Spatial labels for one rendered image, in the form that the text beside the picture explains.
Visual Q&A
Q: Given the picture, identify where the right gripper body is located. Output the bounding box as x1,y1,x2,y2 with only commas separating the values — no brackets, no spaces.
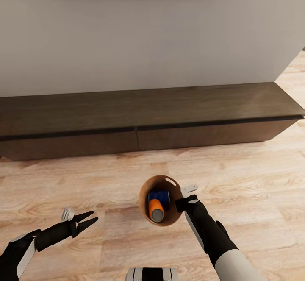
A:
175,194,198,213

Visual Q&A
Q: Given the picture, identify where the trash can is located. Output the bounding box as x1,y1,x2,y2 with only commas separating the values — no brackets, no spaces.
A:
139,175,183,227

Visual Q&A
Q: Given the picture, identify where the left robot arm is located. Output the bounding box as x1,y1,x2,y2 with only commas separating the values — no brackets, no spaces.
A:
0,208,99,281

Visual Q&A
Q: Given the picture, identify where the robot trunk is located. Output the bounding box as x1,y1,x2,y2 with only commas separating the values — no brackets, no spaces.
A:
125,267,180,281

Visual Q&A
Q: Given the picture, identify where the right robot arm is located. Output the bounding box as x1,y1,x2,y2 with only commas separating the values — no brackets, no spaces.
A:
175,184,266,281

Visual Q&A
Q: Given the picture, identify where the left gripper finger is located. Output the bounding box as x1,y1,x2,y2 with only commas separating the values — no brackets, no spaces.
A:
77,217,99,235
74,211,94,223

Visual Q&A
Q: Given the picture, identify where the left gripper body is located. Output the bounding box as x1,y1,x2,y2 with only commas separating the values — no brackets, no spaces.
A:
50,217,77,245

